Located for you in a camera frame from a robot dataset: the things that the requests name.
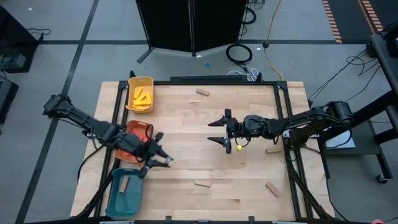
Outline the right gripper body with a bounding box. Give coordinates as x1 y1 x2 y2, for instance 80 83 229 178
224 108 251 154

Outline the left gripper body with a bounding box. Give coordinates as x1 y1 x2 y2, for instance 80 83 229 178
123 133 164 179

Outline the orange plastic bin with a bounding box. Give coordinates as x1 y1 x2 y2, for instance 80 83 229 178
114 119 155 165

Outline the black long bar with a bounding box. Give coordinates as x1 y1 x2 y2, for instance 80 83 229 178
170 74 249 82

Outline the teal plastic bin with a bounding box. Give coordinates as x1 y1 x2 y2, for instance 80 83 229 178
104 167 144 218

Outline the yellow plastic bin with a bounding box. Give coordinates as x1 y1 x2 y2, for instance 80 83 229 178
125 76 155 114

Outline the silver laptop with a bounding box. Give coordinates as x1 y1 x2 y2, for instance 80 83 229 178
325 130 356 150

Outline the black folding partition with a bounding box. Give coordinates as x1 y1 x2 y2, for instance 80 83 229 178
135 0 249 65

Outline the black box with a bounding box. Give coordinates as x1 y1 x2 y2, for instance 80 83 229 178
0 77 19 125

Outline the black equipment stand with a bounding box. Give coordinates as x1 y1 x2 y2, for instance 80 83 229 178
310 21 398 184

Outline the black desk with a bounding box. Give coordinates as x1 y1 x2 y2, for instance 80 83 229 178
0 6 40 74

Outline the black metal table frame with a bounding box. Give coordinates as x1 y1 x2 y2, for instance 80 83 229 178
74 70 335 222

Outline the white cable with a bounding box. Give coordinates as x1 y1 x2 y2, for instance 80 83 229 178
226 67 259 82

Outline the black coiled cable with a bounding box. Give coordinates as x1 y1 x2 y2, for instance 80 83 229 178
225 43 253 66

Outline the yellow extension cable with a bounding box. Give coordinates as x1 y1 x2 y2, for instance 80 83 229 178
262 0 284 82

